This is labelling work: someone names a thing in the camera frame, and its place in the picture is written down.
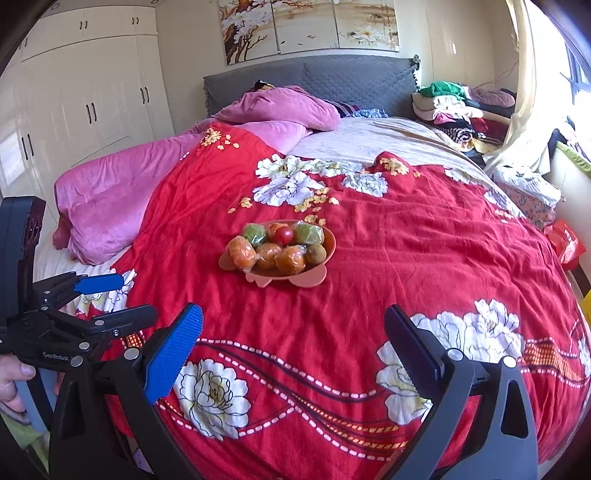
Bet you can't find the floral branch wall painting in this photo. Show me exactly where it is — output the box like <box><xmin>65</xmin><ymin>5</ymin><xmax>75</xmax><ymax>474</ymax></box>
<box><xmin>217</xmin><ymin>0</ymin><xmax>278</xmax><ymax>65</ymax></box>

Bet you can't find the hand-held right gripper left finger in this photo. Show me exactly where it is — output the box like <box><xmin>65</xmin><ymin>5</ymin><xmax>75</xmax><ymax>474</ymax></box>
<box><xmin>48</xmin><ymin>302</ymin><xmax>205</xmax><ymax>480</ymax></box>

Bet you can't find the green citrus fruit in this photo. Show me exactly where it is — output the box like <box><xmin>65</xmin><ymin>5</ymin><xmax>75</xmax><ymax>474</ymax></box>
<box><xmin>292</xmin><ymin>222</ymin><xmax>325</xmax><ymax>246</ymax></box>
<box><xmin>242</xmin><ymin>223</ymin><xmax>269</xmax><ymax>245</ymax></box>

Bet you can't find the purple striped pillow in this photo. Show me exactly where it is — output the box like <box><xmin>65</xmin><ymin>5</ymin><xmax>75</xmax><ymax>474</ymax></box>
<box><xmin>330</xmin><ymin>99</ymin><xmax>361</xmax><ymax>118</ymax></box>

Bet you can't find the pale landscape wall painting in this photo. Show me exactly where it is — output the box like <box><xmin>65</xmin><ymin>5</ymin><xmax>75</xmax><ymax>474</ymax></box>
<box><xmin>270</xmin><ymin>0</ymin><xmax>340</xmax><ymax>54</ymax></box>

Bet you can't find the green knitted garment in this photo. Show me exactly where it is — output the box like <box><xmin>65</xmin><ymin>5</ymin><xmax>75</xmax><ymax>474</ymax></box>
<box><xmin>430</xmin><ymin>81</ymin><xmax>467</xmax><ymax>99</ymax></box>

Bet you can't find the pink plastic plate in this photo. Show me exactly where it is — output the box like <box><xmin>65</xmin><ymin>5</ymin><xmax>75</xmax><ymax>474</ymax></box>
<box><xmin>218</xmin><ymin>220</ymin><xmax>337</xmax><ymax>289</ymax></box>

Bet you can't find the person's left hand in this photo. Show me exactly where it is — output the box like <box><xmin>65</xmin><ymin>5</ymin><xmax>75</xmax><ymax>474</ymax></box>
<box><xmin>0</xmin><ymin>355</ymin><xmax>37</xmax><ymax>415</ymax></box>

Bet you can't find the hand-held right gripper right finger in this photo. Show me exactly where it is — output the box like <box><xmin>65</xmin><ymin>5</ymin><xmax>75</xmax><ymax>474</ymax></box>
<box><xmin>385</xmin><ymin>305</ymin><xmax>539</xmax><ymax>480</ymax></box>

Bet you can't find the white bed sheet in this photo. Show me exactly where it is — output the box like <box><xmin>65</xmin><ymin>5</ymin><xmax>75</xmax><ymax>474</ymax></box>
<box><xmin>34</xmin><ymin>231</ymin><xmax>134</xmax><ymax>315</ymax></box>

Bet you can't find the window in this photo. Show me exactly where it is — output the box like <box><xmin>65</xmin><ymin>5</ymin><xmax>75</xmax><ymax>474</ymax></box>
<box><xmin>561</xmin><ymin>28</ymin><xmax>591</xmax><ymax>93</ymax></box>

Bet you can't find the grey quilted headboard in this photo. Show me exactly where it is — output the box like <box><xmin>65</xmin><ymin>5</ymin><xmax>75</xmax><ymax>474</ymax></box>
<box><xmin>203</xmin><ymin>54</ymin><xmax>422</xmax><ymax>118</ymax></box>

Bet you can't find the dark hanging garment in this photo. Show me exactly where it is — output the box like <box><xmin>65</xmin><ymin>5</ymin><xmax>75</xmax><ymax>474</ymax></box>
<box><xmin>547</xmin><ymin>129</ymin><xmax>573</xmax><ymax>162</ymax></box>

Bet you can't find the white plastic bag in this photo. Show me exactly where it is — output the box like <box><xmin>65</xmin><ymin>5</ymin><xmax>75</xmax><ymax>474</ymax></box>
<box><xmin>492</xmin><ymin>164</ymin><xmax>561</xmax><ymax>206</ymax></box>

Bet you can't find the green cloth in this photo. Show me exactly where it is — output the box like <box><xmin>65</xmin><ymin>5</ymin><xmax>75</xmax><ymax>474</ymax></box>
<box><xmin>556</xmin><ymin>141</ymin><xmax>591</xmax><ymax>174</ymax></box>

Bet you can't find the red floral blanket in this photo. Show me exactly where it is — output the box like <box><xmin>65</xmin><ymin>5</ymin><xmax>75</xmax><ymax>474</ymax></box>
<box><xmin>69</xmin><ymin>121</ymin><xmax>591</xmax><ymax>480</ymax></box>

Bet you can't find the white wardrobe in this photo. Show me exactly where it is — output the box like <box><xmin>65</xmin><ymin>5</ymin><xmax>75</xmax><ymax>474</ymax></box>
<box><xmin>0</xmin><ymin>4</ymin><xmax>176</xmax><ymax>222</ymax></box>

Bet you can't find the cream curtain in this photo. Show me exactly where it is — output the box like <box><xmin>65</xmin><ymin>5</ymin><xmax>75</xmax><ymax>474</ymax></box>
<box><xmin>482</xmin><ymin>0</ymin><xmax>555</xmax><ymax>171</ymax></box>

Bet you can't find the white flower wall painting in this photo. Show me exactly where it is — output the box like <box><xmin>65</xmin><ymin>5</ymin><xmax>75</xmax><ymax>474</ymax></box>
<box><xmin>333</xmin><ymin>0</ymin><xmax>400</xmax><ymax>51</ymax></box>

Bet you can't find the pile of folded clothes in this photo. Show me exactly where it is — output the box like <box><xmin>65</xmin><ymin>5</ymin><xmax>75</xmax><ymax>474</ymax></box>
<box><xmin>412</xmin><ymin>80</ymin><xmax>518</xmax><ymax>153</ymax></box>

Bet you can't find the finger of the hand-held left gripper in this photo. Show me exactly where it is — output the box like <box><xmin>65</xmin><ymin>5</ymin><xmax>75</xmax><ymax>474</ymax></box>
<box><xmin>34</xmin><ymin>272</ymin><xmax>125</xmax><ymax>308</ymax></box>
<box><xmin>46</xmin><ymin>305</ymin><xmax>158</xmax><ymax>352</ymax></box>

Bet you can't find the large orange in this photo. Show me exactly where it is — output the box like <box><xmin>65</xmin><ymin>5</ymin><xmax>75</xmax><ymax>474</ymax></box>
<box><xmin>276</xmin><ymin>246</ymin><xmax>307</xmax><ymax>274</ymax></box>

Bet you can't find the red plastic bag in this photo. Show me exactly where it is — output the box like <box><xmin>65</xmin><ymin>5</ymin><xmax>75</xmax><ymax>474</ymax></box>
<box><xmin>544</xmin><ymin>219</ymin><xmax>586</xmax><ymax>271</ymax></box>

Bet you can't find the pink duvet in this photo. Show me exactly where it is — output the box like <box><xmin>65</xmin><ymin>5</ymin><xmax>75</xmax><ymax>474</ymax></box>
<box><xmin>52</xmin><ymin>85</ymin><xmax>342</xmax><ymax>265</ymax></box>

